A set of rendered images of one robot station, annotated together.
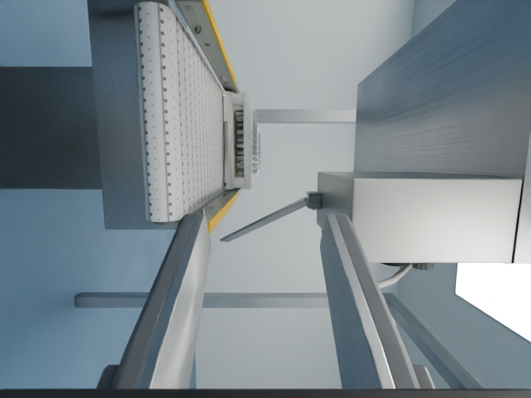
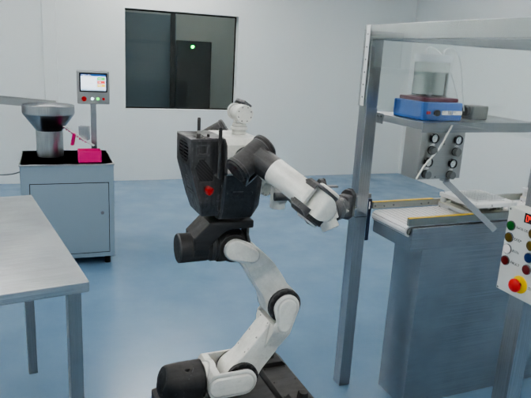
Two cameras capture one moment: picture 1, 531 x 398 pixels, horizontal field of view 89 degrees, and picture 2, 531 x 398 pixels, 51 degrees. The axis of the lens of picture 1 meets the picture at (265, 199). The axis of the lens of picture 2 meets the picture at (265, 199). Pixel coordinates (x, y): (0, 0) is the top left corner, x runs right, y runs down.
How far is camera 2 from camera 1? 2.27 m
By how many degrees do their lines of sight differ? 75
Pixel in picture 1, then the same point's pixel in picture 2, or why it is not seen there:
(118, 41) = (378, 227)
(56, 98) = (399, 260)
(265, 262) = not seen: outside the picture
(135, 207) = (406, 239)
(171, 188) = (401, 225)
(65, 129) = (405, 262)
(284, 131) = not seen: outside the picture
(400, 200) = (405, 162)
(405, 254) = (416, 162)
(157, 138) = (390, 223)
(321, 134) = not seen: outside the picture
